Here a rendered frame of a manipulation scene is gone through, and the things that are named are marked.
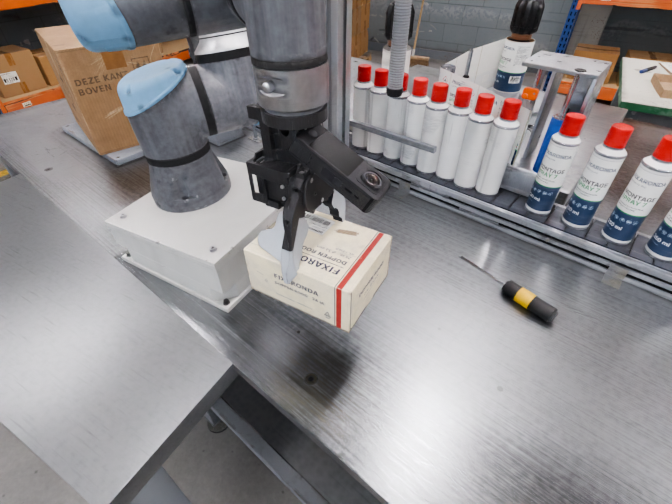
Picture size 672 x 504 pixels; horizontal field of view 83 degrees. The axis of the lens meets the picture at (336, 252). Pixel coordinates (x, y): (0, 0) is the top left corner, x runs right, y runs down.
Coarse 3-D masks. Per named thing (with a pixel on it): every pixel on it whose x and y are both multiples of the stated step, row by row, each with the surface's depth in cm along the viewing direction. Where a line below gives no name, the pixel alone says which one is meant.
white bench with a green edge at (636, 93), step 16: (624, 64) 192; (640, 64) 192; (656, 64) 192; (624, 80) 173; (640, 80) 173; (624, 96) 157; (640, 96) 157; (656, 96) 157; (640, 112) 156; (656, 112) 150
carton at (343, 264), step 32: (320, 224) 54; (352, 224) 54; (256, 256) 50; (320, 256) 49; (352, 256) 49; (384, 256) 52; (256, 288) 55; (288, 288) 50; (320, 288) 47; (352, 288) 45; (352, 320) 49
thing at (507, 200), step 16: (384, 160) 99; (432, 176) 93; (464, 192) 88; (512, 192) 88; (512, 208) 83; (560, 208) 83; (544, 224) 79; (560, 224) 78; (592, 224) 79; (592, 240) 74; (640, 240) 74; (640, 256) 71
